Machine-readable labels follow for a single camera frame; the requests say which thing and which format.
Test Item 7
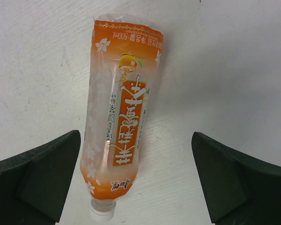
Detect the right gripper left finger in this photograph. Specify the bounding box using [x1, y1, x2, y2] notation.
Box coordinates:
[0, 130, 81, 225]

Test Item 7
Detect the orange label clear bottle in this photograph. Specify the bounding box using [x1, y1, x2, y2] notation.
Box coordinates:
[80, 14, 163, 222]

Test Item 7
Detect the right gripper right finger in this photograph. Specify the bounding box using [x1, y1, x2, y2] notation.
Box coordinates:
[192, 132, 281, 225]

